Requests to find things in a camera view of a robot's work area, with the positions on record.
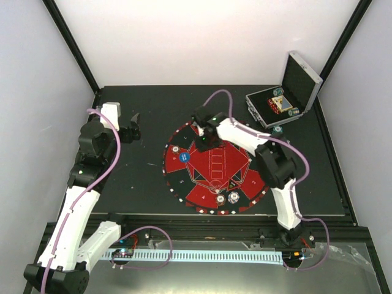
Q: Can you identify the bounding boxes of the purple cable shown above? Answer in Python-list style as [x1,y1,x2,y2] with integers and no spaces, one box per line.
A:
[203,89,330,271]
[41,107,122,294]

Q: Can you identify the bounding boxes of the pyramid card box in case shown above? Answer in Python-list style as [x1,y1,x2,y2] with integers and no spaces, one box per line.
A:
[272,95,293,112]

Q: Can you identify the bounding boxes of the green chip stack case front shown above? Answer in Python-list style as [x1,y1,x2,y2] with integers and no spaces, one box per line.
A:
[288,107,300,117]

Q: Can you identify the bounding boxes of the brown chip stack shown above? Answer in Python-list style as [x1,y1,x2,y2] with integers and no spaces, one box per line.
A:
[171,146,181,154]

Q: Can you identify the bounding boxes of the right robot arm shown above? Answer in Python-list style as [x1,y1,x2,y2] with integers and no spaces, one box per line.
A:
[192,113,302,247]

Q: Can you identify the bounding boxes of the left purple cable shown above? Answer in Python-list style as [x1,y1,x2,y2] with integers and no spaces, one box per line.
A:
[41,107,122,294]

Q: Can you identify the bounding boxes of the green chip stack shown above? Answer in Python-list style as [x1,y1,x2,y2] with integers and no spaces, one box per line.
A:
[273,87,284,97]
[273,126,283,134]

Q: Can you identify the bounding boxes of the aluminium poker case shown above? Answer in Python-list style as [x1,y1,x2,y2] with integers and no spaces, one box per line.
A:
[246,51,323,129]

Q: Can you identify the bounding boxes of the white slotted cable duct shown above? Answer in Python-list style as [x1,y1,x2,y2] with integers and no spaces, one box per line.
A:
[100,249,283,265]

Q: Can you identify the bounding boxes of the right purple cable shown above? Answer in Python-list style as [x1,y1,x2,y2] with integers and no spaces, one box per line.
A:
[203,89,330,271]

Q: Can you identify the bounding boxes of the clear round dealer button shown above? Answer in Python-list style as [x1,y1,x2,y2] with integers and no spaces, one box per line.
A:
[209,179,223,194]

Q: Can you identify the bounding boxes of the round red black poker mat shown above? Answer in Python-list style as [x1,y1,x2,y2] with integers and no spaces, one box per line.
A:
[162,122,269,216]

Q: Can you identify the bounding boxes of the green chip stack in case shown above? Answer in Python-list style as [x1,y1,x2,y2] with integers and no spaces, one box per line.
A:
[273,87,284,97]

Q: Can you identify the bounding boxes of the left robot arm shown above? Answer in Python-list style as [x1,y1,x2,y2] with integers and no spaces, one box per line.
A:
[23,109,141,293]

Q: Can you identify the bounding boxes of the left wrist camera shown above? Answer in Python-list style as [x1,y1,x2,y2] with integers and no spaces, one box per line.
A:
[97,102,121,131]

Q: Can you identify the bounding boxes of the red dice in case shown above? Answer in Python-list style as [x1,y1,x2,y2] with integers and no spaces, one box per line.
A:
[267,99,281,115]

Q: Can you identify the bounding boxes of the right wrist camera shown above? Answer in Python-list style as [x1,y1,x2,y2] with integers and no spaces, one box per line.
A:
[191,105,214,136]

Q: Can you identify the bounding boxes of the blue small blind button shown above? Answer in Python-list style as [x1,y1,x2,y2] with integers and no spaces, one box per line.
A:
[179,152,190,163]

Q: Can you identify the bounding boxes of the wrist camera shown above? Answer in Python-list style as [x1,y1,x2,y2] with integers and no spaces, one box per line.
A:
[97,102,121,131]
[191,105,214,136]

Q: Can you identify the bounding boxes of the black triangular marker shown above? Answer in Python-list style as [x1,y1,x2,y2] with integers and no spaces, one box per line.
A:
[227,178,241,191]

